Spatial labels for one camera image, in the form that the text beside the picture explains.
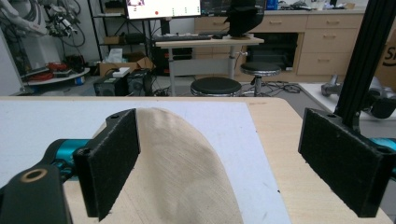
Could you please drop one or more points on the brown cardboard box with print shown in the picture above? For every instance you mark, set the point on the brown cardboard box with print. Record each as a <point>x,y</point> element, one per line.
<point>387,62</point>

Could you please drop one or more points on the wooden drawer cabinet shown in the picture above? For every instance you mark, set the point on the wooden drawer cabinet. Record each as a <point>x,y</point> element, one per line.
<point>323,40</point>

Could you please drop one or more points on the black cloth on stand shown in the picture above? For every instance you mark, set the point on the black cloth on stand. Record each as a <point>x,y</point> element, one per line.
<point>244,17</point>

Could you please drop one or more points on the black metal shelf rack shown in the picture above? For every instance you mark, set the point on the black metal shelf rack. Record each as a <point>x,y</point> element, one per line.
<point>121,28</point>

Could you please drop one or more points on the beige cloth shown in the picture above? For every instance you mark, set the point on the beige cloth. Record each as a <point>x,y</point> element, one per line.
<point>177,168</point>

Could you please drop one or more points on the black round stool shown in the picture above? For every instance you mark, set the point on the black round stool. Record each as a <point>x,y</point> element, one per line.
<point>215,86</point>
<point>261,68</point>

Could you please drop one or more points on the round white platform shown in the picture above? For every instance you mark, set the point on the round white platform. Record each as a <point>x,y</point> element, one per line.
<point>54,76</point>

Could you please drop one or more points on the computer monitor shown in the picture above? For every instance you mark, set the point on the computer monitor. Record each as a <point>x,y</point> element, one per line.
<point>163,8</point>

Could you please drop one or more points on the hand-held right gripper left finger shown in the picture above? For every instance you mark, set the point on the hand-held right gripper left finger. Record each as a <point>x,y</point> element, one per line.
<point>107,161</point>

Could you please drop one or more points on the grey robot part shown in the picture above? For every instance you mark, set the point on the grey robot part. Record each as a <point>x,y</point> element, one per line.
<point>370,96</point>

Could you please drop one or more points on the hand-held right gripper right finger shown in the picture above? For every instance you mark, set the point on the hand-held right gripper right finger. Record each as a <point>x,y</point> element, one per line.
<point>345,161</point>

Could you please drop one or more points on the black equipment case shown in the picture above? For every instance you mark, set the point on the black equipment case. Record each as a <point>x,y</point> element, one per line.
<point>123,84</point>

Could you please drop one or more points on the black aluminium stand post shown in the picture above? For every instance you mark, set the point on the black aluminium stand post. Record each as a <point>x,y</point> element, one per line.
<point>365,59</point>

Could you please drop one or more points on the wooden desk with metal legs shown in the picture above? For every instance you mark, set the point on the wooden desk with metal legs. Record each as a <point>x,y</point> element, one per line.
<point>208,42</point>

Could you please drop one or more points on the black keyboard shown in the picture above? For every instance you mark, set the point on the black keyboard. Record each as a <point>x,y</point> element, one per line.
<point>182,38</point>

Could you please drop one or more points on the white mat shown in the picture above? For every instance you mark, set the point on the white mat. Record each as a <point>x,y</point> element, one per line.
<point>218,130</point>

